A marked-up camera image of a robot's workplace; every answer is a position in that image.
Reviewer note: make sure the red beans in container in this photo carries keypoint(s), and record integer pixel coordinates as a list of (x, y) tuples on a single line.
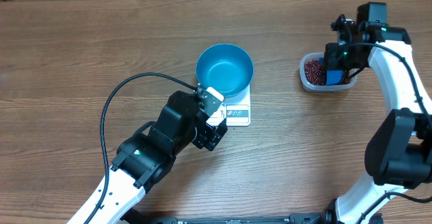
[(312, 69)]

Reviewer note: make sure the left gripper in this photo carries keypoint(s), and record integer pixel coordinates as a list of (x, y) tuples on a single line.
[(204, 139)]

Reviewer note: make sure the white kitchen scale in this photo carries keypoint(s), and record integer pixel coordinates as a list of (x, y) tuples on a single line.
[(236, 111)]

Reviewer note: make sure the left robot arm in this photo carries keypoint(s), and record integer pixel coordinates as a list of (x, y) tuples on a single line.
[(148, 155)]

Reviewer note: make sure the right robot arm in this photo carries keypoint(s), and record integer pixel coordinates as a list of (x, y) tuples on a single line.
[(398, 156)]

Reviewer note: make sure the clear plastic bean container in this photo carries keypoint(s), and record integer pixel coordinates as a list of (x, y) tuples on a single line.
[(314, 88)]

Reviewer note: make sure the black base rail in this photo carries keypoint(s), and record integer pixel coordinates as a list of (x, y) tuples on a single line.
[(134, 217)]

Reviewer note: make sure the teal bowl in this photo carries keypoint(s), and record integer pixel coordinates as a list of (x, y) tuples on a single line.
[(227, 68)]

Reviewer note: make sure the blue measuring scoop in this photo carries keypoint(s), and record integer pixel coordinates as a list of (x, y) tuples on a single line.
[(329, 78)]

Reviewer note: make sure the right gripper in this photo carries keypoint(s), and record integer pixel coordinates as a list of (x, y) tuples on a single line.
[(330, 63)]

